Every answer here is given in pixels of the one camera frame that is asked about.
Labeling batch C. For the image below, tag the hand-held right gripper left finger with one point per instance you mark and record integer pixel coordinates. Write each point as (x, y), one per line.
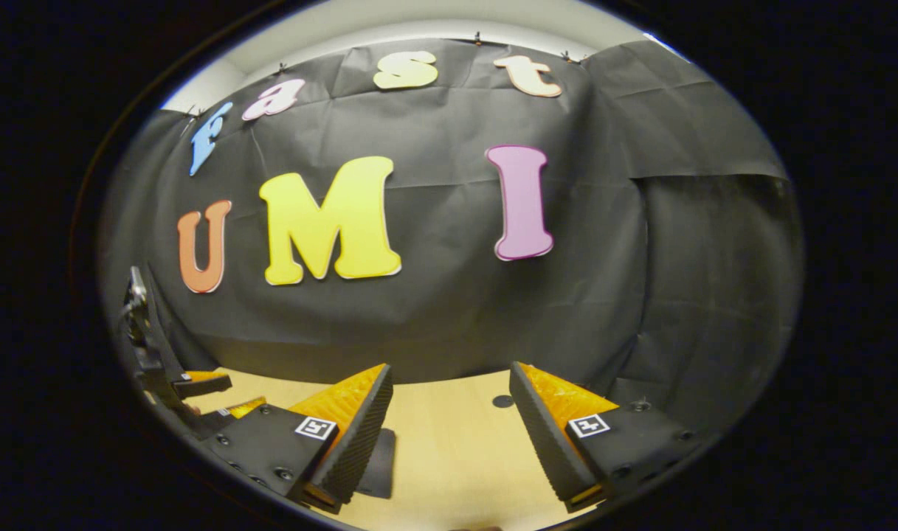
(360, 442)

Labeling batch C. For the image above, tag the black backdrop cloth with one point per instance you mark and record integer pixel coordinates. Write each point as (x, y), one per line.
(456, 317)

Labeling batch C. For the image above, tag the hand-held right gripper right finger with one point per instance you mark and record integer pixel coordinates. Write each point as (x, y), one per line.
(548, 442)

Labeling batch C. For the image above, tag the black jeans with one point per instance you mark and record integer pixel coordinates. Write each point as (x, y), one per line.
(378, 464)

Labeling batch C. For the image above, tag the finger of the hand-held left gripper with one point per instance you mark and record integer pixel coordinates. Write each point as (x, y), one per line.
(205, 386)
(243, 407)

